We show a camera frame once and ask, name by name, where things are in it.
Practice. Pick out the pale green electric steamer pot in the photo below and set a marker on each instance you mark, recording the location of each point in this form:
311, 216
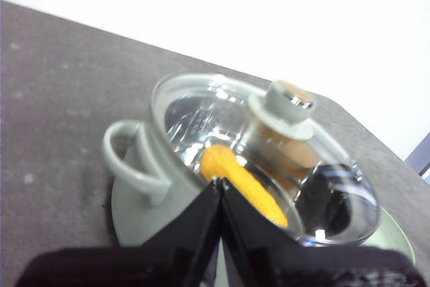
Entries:
141, 152

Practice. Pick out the dark blue background panel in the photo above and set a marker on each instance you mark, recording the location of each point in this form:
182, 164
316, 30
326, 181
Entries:
420, 157

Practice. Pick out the glass lid with green knob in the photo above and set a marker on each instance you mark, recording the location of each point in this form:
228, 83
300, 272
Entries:
285, 112

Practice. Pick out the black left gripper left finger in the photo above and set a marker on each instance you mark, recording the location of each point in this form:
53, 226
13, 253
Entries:
141, 267

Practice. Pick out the pale green round plate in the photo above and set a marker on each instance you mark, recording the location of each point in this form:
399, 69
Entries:
396, 236

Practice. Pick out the yellow corn cob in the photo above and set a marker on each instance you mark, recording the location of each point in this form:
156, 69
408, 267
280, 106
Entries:
235, 179

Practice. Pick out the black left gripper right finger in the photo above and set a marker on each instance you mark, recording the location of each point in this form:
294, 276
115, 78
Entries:
302, 267

